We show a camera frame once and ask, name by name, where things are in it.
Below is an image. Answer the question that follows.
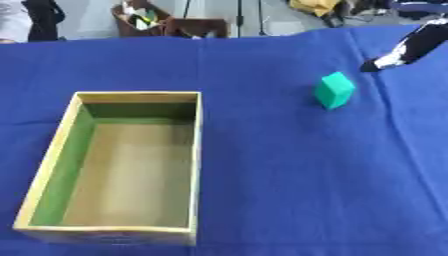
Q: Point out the person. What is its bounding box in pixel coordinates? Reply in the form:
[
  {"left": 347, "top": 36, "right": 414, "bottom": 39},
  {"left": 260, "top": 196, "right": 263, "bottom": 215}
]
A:
[{"left": 0, "top": 0, "right": 67, "bottom": 44}]

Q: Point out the tan cardboard box green inside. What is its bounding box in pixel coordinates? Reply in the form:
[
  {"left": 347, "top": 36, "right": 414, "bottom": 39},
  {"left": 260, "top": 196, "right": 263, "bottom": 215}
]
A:
[{"left": 12, "top": 91, "right": 205, "bottom": 247}]

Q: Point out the yellow bag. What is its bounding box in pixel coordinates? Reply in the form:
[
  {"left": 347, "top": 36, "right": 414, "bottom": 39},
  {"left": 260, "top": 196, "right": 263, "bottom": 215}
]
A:
[{"left": 288, "top": 0, "right": 342, "bottom": 17}]

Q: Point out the teal green rectangular block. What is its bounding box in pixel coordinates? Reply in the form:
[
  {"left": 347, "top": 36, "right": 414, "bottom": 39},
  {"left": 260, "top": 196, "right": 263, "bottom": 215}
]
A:
[{"left": 313, "top": 71, "right": 357, "bottom": 111}]

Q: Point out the black tripod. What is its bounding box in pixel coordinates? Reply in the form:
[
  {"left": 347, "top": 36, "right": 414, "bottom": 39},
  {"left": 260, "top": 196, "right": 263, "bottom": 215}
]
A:
[{"left": 182, "top": 0, "right": 270, "bottom": 38}]

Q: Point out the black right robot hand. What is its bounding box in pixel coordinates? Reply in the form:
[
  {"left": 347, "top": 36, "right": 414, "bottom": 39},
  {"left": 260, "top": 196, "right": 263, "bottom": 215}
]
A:
[{"left": 358, "top": 18, "right": 448, "bottom": 73}]

